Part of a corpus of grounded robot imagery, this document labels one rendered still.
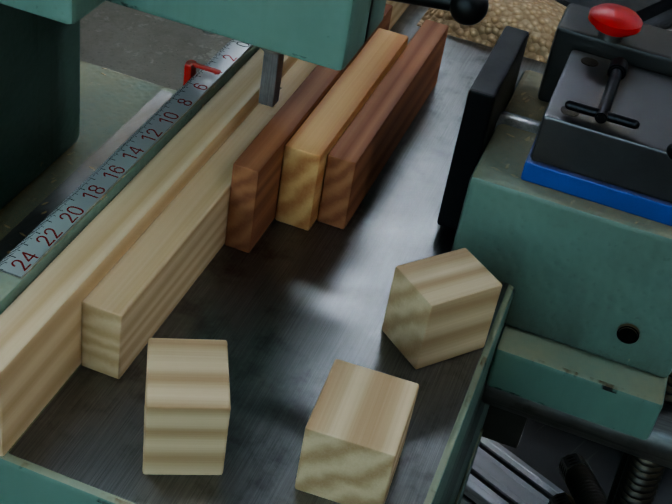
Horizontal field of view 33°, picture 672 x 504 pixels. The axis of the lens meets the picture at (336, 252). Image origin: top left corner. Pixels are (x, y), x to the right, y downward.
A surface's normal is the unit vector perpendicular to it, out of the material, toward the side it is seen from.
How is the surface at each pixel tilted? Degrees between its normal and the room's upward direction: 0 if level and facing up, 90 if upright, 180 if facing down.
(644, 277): 90
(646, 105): 0
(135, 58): 0
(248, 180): 90
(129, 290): 0
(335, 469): 90
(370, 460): 90
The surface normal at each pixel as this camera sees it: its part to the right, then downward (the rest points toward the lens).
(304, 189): -0.33, 0.54
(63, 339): 0.93, 0.31
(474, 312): 0.50, 0.58
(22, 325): 0.14, -0.78
